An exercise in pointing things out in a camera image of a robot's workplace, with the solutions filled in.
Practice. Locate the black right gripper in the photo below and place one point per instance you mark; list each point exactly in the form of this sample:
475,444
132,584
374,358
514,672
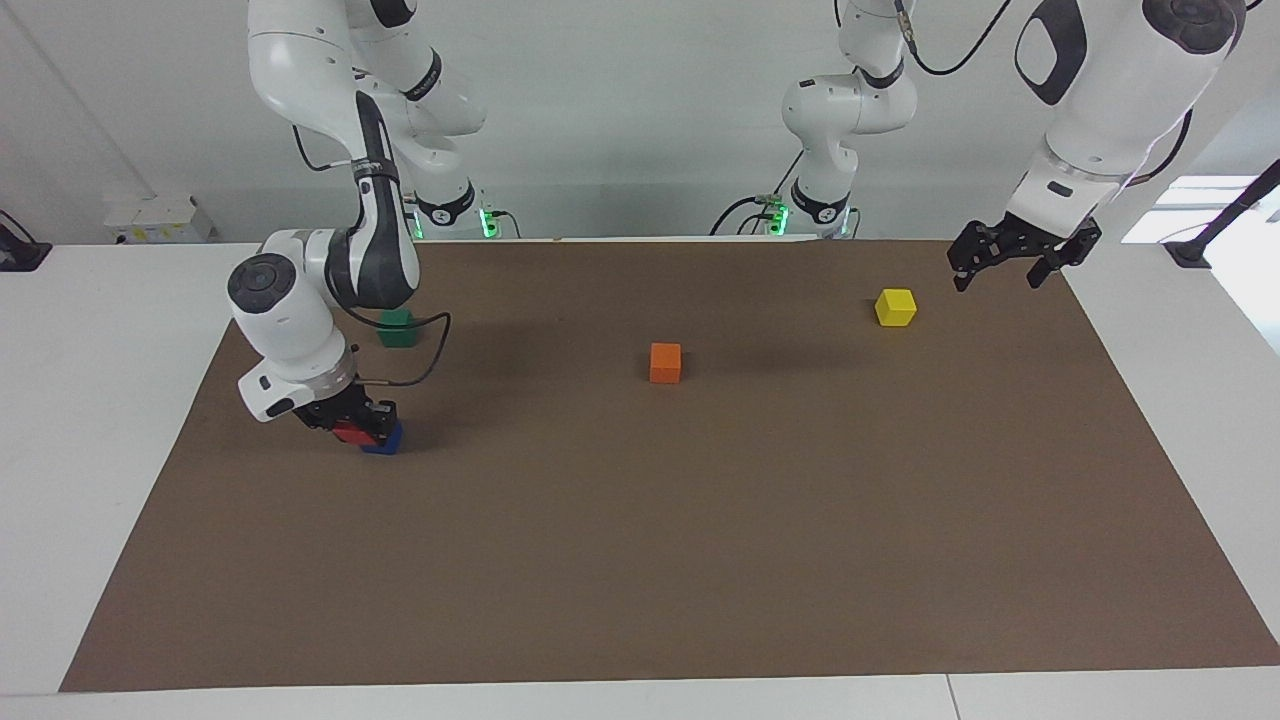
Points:
338,408

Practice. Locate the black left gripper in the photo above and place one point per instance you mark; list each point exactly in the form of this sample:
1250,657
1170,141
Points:
1020,240

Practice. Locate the red wooden block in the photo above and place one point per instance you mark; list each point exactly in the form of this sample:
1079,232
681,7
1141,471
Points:
350,434

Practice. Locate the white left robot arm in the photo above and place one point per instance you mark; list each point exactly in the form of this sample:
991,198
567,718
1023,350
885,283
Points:
1120,90

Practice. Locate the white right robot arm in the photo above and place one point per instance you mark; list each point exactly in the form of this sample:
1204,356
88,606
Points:
300,300

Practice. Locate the blue wooden block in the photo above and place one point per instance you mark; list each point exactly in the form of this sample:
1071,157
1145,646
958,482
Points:
392,442

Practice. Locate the green wooden block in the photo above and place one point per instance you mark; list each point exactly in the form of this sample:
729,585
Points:
398,332

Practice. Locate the yellow wooden block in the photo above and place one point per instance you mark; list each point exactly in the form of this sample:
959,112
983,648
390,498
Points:
896,308

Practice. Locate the orange wooden block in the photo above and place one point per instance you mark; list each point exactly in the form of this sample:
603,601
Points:
665,363

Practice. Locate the green lit base connector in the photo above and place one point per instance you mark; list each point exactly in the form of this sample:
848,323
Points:
488,222
775,215

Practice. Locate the brown table mat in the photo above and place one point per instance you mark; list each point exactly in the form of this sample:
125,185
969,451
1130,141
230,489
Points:
700,550

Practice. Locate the white wall box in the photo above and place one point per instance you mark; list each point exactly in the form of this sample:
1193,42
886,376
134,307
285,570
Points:
158,220

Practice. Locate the black clamp bracket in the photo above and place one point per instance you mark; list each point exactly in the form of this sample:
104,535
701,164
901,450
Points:
20,252

